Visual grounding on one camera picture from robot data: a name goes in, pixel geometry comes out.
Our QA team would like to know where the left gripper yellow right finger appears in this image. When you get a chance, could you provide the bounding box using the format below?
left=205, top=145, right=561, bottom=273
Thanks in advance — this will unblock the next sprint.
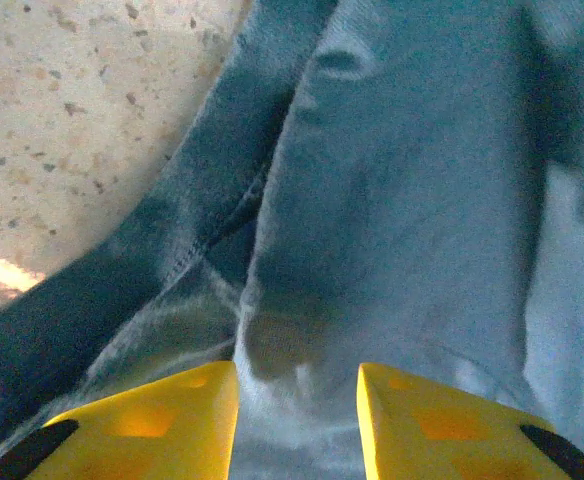
left=356, top=362, right=584, bottom=480

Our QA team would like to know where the dark blue t-shirt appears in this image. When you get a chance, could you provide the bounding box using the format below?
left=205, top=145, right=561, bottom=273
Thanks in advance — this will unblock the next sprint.
left=0, top=0, right=584, bottom=480

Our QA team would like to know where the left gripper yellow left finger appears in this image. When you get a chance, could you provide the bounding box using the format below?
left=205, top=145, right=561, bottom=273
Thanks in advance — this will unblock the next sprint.
left=0, top=361, right=241, bottom=480

